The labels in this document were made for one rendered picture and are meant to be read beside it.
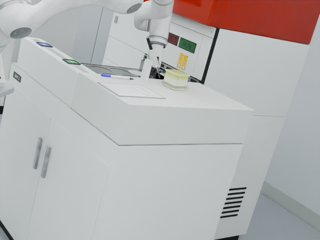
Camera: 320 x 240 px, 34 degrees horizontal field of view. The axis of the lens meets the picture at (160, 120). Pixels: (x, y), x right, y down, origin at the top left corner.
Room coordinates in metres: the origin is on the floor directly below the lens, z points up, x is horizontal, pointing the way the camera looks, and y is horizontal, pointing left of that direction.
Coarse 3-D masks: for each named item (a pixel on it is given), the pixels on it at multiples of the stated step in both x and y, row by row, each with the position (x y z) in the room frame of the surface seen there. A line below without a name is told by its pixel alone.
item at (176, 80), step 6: (168, 72) 2.04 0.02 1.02; (174, 72) 2.02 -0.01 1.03; (180, 72) 2.05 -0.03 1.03; (168, 78) 2.03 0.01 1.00; (174, 78) 2.01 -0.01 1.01; (180, 78) 2.02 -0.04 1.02; (186, 78) 2.04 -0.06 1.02; (168, 84) 2.02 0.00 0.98; (174, 84) 2.01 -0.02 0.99; (180, 84) 2.02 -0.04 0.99; (186, 84) 2.05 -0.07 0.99
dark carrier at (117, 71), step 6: (90, 66) 2.33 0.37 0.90; (96, 66) 2.37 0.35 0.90; (102, 66) 2.40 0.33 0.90; (96, 72) 2.24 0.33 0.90; (102, 72) 2.27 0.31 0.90; (108, 72) 2.31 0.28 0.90; (114, 72) 2.34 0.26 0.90; (120, 72) 2.38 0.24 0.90; (126, 72) 2.41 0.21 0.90; (156, 78) 2.46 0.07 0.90
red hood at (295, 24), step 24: (144, 0) 2.63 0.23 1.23; (192, 0) 2.37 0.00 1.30; (216, 0) 2.27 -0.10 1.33; (240, 0) 2.36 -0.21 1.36; (264, 0) 2.46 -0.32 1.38; (288, 0) 2.57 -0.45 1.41; (312, 0) 2.69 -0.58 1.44; (216, 24) 2.29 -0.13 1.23; (240, 24) 2.39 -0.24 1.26; (264, 24) 2.49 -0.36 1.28; (288, 24) 2.61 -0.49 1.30; (312, 24) 2.73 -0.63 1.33
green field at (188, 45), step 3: (180, 39) 2.45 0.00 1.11; (183, 39) 2.43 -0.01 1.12; (180, 42) 2.44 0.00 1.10; (183, 42) 2.43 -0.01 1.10; (186, 42) 2.41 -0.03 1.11; (189, 42) 2.40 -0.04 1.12; (180, 45) 2.44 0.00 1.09; (183, 45) 2.42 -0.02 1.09; (186, 45) 2.41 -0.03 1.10; (189, 45) 2.39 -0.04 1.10; (192, 45) 2.38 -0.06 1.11; (186, 48) 2.41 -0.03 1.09; (189, 48) 2.39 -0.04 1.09; (192, 48) 2.37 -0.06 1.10; (192, 51) 2.37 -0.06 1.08
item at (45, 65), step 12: (24, 48) 2.26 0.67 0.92; (36, 48) 2.18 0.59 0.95; (48, 48) 2.20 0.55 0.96; (24, 60) 2.25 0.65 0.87; (36, 60) 2.16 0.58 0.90; (48, 60) 2.08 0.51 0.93; (60, 60) 2.02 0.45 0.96; (36, 72) 2.14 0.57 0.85; (48, 72) 2.06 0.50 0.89; (60, 72) 1.99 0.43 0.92; (72, 72) 1.92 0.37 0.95; (48, 84) 2.05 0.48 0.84; (60, 84) 1.97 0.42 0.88; (72, 84) 1.91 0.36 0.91; (60, 96) 1.96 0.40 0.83; (72, 96) 1.89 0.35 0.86
